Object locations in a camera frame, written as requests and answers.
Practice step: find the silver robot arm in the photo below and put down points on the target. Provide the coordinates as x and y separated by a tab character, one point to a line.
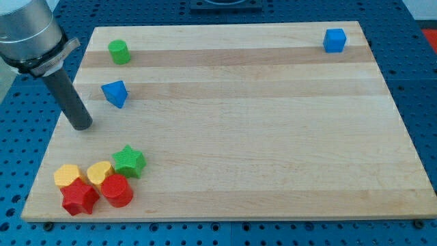
32	42

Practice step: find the wooden board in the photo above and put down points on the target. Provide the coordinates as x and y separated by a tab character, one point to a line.
239	123

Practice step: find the green star block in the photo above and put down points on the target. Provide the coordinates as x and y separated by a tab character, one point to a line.
129	162

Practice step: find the red star block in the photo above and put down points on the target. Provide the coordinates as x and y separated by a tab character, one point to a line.
79	197

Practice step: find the blue triangle block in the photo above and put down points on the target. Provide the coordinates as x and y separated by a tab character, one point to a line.
116	93

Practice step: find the red cylinder block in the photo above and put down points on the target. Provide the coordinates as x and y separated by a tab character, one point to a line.
117	191

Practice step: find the green cylinder block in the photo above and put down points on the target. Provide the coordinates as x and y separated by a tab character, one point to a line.
119	52

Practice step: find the yellow heart block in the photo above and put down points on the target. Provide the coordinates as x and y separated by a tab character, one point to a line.
98	172

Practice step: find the blue cube block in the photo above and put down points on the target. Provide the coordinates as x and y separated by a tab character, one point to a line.
334	40

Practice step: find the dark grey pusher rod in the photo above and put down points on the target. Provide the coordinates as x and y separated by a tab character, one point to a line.
68	99

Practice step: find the yellow hexagon block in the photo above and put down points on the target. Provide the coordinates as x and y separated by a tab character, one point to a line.
67	174

